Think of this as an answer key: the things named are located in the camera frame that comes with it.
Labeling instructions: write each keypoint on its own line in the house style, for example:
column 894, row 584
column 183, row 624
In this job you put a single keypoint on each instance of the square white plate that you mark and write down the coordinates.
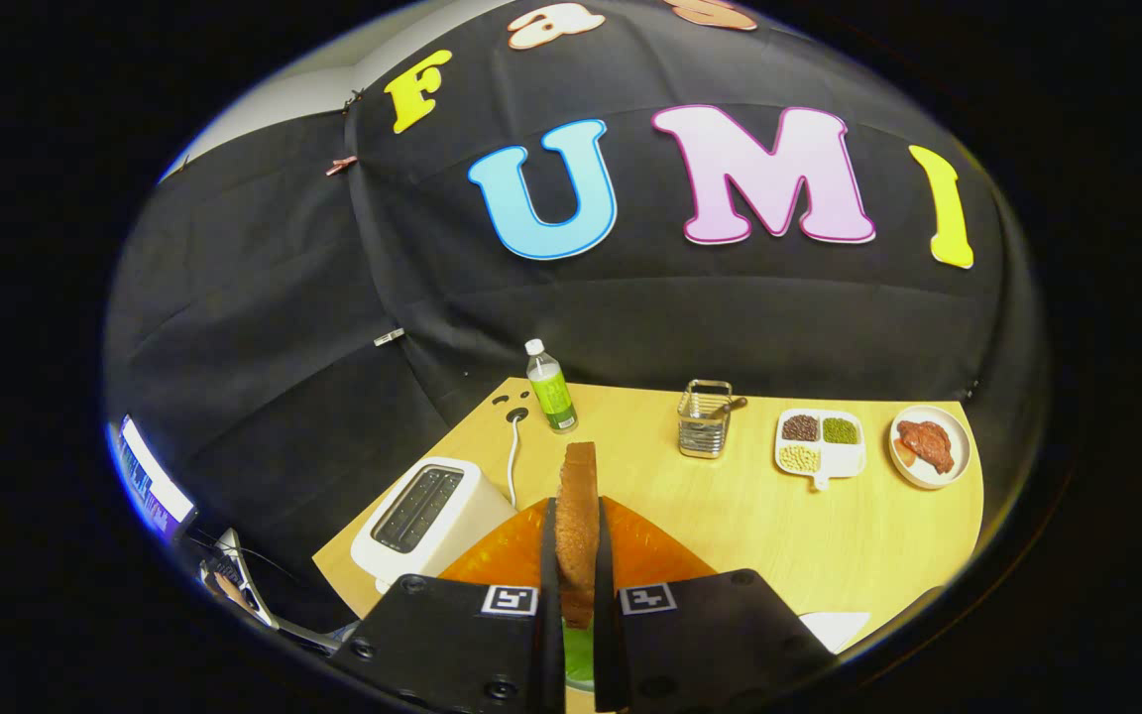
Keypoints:
column 834, row 630

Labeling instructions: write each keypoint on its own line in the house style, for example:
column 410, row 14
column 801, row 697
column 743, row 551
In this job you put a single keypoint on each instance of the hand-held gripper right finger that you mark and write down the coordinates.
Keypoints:
column 605, row 585

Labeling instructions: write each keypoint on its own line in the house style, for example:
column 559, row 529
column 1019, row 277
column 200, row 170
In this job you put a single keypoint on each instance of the dark red beans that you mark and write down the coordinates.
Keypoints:
column 800, row 427

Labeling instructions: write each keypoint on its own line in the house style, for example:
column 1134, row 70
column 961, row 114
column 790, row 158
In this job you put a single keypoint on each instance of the white cloth clip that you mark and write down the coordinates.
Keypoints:
column 389, row 337

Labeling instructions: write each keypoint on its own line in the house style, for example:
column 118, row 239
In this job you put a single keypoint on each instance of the red meat slice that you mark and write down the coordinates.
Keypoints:
column 928, row 444

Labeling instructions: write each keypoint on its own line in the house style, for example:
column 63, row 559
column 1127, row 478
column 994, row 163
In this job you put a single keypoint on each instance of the white divided dish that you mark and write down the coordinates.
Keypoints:
column 844, row 459

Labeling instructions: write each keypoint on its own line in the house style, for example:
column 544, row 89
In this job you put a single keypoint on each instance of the orange cloth clip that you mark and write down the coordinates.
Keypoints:
column 341, row 166

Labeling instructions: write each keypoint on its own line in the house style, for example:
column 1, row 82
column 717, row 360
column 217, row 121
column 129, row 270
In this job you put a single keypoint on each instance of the grey laptop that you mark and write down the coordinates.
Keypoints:
column 246, row 587

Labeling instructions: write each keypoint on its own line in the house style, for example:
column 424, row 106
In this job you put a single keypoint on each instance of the computer monitor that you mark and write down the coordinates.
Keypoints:
column 150, row 486

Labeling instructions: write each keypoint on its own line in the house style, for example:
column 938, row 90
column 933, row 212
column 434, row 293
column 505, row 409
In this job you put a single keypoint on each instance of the green label drink bottle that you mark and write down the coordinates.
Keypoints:
column 553, row 397

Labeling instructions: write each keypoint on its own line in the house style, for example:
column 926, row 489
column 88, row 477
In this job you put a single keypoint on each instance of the yellow soybeans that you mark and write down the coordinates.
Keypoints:
column 799, row 457

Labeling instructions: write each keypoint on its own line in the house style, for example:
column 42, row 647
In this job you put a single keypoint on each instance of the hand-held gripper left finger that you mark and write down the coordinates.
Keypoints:
column 549, row 585

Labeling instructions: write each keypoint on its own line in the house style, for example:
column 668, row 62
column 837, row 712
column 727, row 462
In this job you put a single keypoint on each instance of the black backdrop cloth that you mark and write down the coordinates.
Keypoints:
column 284, row 347

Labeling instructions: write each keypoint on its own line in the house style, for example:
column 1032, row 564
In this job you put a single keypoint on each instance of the green lettuce leaf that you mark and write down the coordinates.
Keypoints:
column 579, row 654

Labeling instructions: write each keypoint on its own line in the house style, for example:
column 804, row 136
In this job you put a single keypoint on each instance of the round white plate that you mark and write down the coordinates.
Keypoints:
column 962, row 441

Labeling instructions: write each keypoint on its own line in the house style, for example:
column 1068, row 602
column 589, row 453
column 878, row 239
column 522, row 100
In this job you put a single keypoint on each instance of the white toaster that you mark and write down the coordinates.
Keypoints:
column 474, row 511

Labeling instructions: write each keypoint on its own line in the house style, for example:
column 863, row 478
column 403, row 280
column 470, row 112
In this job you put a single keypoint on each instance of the toasted bread slice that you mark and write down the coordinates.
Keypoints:
column 578, row 526

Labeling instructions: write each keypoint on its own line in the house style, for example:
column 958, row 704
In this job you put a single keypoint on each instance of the green mung beans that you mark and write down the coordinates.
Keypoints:
column 840, row 430

